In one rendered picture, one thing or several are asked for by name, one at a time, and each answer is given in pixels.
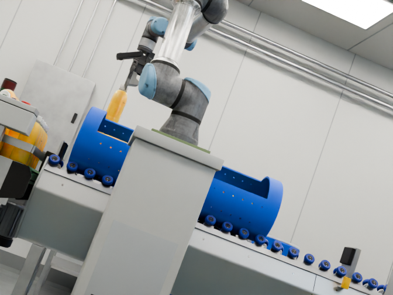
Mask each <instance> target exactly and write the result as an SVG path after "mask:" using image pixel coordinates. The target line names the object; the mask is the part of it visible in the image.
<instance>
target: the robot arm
mask: <svg viewBox="0 0 393 295"><path fill-rule="evenodd" d="M172 6H173V7H174V9H173V12H172V14H171V17H170V20H169V21H168V20H167V19H166V18H164V17H159V18H158V17H155V16H151V17H150V18H149V20H148V21H147V25H146V27H145V29H144V32H143V34H142V37H141V39H140V42H139V44H138V47H137V49H138V51H139V52H126V53H122V52H120V53H117V54H116V59H117V60H126V59H133V62H132V65H131V66H130V69H129V70H130V71H129V74H128V76H127V79H126V81H125V84H124V86H125V90H126V89H127V87H128V86H131V87H137V86H138V85H139V86H138V89H139V93H140V94H141V95H143V96H145V97H146V98H148V99H149V100H153V101H155V102H158V103H159V104H162V105H164V106H166V107H169V108H171V109H172V111H171V114H170V117H169V118H168V119H167V120H166V122H165V123H164V124H163V126H162V127H161V128H160V129H159V131H161V132H164V133H166V134H168V135H171V136H173V137H176V138H178V139H181V140H184V141H186V142H188V143H191V144H193V145H196V146H198V137H199V127H200V124H201V122H202V119H203V117H204V114H205V111H206V108H207V106H208V105H209V100H210V97H211V91H210V90H209V88H208V87H207V86H206V85H205V84H203V83H202V82H200V81H198V80H196V79H193V78H191V77H185V78H184V79H181V78H179V76H180V72H181V71H180V69H179V67H178V65H179V62H180V59H181V56H182V53H183V50H184V49H185V50H188V51H192V50H193V49H194V47H195V46H196V43H197V41H198V38H199V37H200V35H202V34H203V33H204V32H206V31H207V30H208V29H209V28H210V27H211V26H212V25H216V24H218V23H220V22H221V21H223V20H224V18H225V17H226V15H227V11H228V1H227V0H172ZM195 15H196V17H195ZM159 37H161V38H163V40H162V42H161V46H160V49H159V51H158V54H157V57H156V59H154V56H155V53H152V52H153V50H154V48H155V46H156V43H157V41H158V38H159ZM143 54H145V56H144V55H143ZM137 75H139V76H140V79H139V81H138V79H137V78H136V77H137Z"/></svg>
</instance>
